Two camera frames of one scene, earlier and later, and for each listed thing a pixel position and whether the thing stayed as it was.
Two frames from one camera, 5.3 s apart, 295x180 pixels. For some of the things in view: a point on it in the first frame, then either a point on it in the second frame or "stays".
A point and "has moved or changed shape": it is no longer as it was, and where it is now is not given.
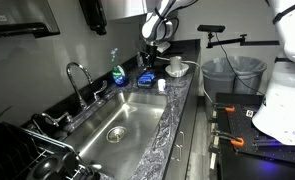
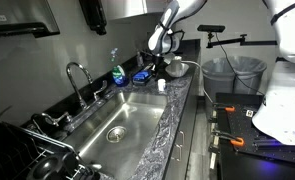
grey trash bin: x=232 y=74 stays
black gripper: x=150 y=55 -> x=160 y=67
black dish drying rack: x=14 y=153 stays
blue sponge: x=145 y=79 has moved or changed shape
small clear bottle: x=140 y=62 stays
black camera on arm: x=211 y=28 stays
